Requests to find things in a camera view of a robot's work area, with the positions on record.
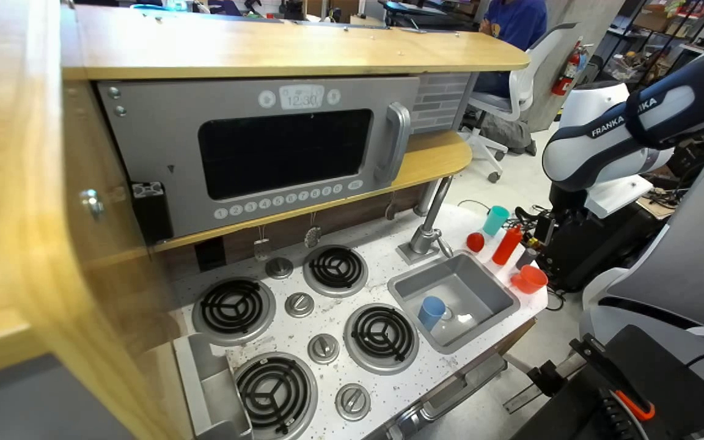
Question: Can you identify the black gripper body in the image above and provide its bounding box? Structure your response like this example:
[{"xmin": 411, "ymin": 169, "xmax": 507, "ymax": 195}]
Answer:
[{"xmin": 543, "ymin": 190, "xmax": 640, "ymax": 288}]

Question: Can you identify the red cylinder block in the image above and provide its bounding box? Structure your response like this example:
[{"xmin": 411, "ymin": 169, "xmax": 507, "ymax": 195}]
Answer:
[{"xmin": 488, "ymin": 223, "xmax": 525, "ymax": 269}]

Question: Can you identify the teal cylinder block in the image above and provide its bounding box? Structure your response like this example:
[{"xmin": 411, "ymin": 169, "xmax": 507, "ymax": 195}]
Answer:
[{"xmin": 479, "ymin": 202, "xmax": 514, "ymax": 240}]

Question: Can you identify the gray toy sink basin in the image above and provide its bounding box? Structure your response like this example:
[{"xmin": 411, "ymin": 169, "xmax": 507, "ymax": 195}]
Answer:
[{"xmin": 387, "ymin": 251, "xmax": 524, "ymax": 354}]

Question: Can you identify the gray toy faucet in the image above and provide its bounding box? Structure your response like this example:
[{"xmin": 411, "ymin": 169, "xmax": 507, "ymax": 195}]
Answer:
[{"xmin": 397, "ymin": 174, "xmax": 458, "ymax": 266}]

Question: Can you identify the blue toy cup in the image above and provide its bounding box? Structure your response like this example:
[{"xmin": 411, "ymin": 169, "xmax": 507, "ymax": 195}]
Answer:
[{"xmin": 415, "ymin": 293, "xmax": 451, "ymax": 332}]

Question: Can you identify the white office chair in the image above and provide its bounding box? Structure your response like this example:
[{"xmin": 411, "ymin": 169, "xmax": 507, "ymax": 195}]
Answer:
[{"xmin": 460, "ymin": 20, "xmax": 585, "ymax": 185}]

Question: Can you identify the red fire extinguisher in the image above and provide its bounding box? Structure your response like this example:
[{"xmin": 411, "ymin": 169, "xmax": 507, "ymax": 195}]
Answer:
[{"xmin": 551, "ymin": 40, "xmax": 595, "ymax": 101}]

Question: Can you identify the black coil toy burner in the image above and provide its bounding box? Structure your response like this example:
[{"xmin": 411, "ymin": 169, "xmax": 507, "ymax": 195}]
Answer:
[
  {"xmin": 301, "ymin": 241, "xmax": 370, "ymax": 299},
  {"xmin": 233, "ymin": 350, "xmax": 321, "ymax": 440},
  {"xmin": 343, "ymin": 300, "xmax": 421, "ymax": 377},
  {"xmin": 191, "ymin": 273, "xmax": 278, "ymax": 344}
]

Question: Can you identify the person in blue shirt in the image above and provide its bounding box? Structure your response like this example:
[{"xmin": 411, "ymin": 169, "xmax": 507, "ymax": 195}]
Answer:
[{"xmin": 479, "ymin": 0, "xmax": 551, "ymax": 53}]

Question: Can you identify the white toy kitchen stove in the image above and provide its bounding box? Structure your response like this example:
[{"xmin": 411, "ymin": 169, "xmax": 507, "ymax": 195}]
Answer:
[{"xmin": 167, "ymin": 200, "xmax": 553, "ymax": 440}]

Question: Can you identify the background storage shelf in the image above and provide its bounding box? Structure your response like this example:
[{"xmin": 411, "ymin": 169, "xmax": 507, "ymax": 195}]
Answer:
[{"xmin": 601, "ymin": 0, "xmax": 704, "ymax": 82}]

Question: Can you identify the gray stove knob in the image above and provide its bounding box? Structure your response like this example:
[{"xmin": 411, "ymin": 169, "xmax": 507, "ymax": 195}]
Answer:
[
  {"xmin": 261, "ymin": 253, "xmax": 297, "ymax": 282},
  {"xmin": 306, "ymin": 329, "xmax": 343, "ymax": 367},
  {"xmin": 332, "ymin": 381, "xmax": 375, "ymax": 423},
  {"xmin": 281, "ymin": 288, "xmax": 319, "ymax": 321}
]

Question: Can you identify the wooden toy kitchen cabinet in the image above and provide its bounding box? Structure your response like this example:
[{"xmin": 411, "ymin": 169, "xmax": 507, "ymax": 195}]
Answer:
[{"xmin": 0, "ymin": 0, "xmax": 534, "ymax": 440}]

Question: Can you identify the gray toy microwave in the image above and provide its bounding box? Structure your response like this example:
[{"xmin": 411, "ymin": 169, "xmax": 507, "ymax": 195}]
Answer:
[{"xmin": 94, "ymin": 74, "xmax": 481, "ymax": 244}]

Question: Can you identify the small black box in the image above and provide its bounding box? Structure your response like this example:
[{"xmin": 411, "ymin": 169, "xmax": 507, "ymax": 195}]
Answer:
[{"xmin": 127, "ymin": 178, "xmax": 177, "ymax": 246}]

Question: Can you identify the metal cabinet knob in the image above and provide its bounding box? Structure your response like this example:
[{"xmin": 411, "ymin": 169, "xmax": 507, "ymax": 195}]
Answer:
[{"xmin": 79, "ymin": 185, "xmax": 107, "ymax": 219}]

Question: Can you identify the gray oven door handle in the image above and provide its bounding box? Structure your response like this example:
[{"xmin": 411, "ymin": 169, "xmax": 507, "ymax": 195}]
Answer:
[{"xmin": 382, "ymin": 348, "xmax": 512, "ymax": 440}]

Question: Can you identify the gray microwave door handle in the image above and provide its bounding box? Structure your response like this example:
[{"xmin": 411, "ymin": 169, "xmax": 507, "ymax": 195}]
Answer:
[{"xmin": 375, "ymin": 101, "xmax": 415, "ymax": 189}]

